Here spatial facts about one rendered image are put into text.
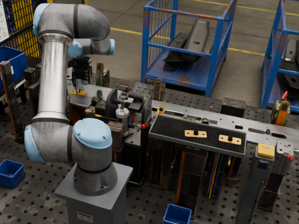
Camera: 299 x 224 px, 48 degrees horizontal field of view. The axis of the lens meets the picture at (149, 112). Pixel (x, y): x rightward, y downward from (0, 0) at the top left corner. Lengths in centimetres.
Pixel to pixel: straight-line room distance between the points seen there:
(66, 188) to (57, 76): 38
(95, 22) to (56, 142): 43
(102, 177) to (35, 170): 79
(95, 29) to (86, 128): 35
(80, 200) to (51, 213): 52
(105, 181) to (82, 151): 15
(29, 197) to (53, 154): 70
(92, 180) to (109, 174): 6
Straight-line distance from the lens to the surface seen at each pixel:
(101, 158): 107
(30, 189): 177
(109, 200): 114
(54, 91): 111
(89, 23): 117
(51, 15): 119
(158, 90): 181
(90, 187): 113
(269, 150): 134
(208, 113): 174
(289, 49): 396
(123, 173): 122
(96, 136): 102
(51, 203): 169
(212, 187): 167
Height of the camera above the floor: 197
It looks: 35 degrees down
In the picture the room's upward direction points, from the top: 3 degrees clockwise
